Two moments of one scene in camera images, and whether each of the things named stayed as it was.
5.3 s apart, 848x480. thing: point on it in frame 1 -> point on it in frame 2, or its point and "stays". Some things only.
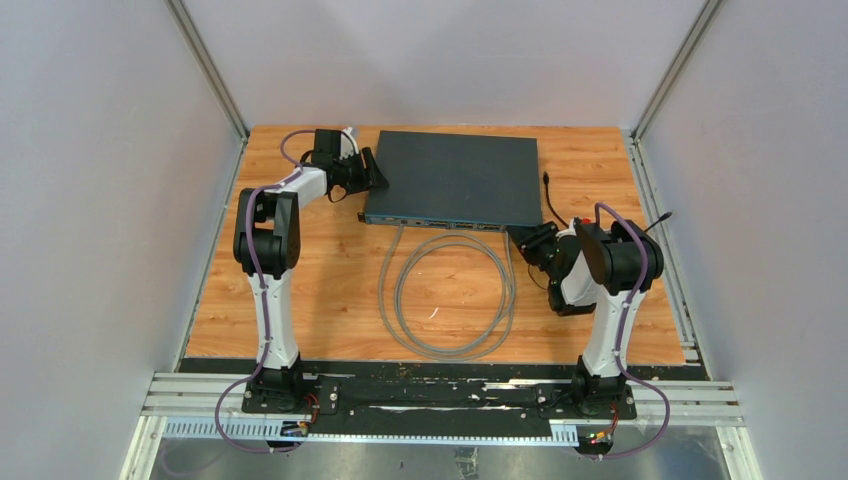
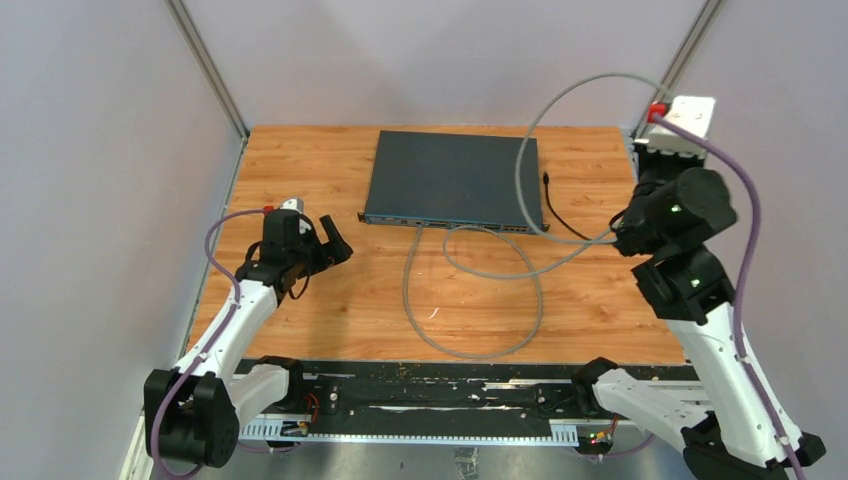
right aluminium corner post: (635, 140) stays
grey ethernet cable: (402, 254) -> (521, 141)
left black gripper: (370, 177) -> (328, 253)
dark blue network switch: (455, 181) stays
